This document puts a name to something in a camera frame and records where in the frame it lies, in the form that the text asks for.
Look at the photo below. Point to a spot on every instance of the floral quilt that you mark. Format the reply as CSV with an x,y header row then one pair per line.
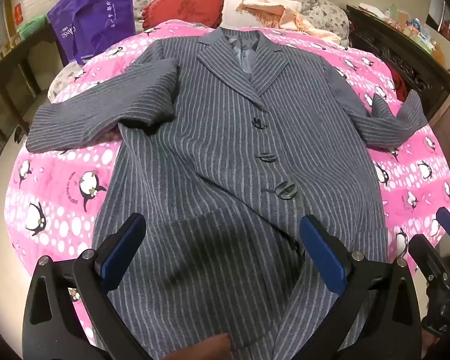
x,y
322,9

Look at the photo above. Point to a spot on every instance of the wooden desk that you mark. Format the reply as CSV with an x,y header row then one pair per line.
x,y
7,82

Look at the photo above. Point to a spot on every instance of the purple tote bag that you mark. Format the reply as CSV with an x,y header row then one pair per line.
x,y
97,15

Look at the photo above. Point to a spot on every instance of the red cloth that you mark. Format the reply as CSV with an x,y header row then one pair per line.
x,y
398,82

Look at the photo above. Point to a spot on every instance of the dark carved wooden cabinet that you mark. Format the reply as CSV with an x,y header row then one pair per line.
x,y
405,63

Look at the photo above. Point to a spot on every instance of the peach fringed cloth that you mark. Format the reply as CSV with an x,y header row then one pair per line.
x,y
296,18

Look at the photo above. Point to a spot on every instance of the brown wooden panel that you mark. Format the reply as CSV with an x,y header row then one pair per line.
x,y
448,120

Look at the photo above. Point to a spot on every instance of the green plastic bag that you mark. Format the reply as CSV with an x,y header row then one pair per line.
x,y
32,24

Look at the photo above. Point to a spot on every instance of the white pillow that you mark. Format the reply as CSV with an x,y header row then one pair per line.
x,y
236,15

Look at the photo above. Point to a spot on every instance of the assorted boxes and bottles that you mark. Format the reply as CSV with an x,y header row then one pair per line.
x,y
408,22

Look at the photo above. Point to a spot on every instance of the brown rounded object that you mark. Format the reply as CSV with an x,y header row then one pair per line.
x,y
210,348

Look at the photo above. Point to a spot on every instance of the floral bed sheet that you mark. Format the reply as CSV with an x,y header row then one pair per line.
x,y
62,80

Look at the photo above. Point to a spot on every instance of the red fringed cushion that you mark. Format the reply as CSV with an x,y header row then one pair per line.
x,y
183,5

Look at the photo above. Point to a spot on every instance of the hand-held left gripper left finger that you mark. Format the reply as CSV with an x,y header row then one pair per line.
x,y
122,247

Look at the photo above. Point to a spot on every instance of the pink penguin print blanket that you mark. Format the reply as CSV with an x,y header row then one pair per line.
x,y
60,202

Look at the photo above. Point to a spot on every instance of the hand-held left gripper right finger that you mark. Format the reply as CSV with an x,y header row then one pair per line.
x,y
322,251

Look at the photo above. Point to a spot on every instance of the grey pinstriped coat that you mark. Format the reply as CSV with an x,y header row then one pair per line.
x,y
217,138

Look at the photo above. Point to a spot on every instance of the red paper sticker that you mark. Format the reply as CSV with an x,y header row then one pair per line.
x,y
17,12

